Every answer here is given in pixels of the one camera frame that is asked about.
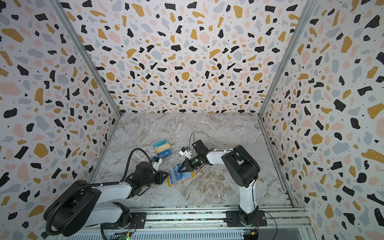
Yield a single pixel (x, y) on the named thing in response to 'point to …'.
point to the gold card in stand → (162, 148)
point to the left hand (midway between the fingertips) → (171, 172)
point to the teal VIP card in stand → (160, 143)
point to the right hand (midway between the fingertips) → (179, 169)
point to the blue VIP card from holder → (175, 176)
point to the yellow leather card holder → (168, 179)
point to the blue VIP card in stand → (164, 153)
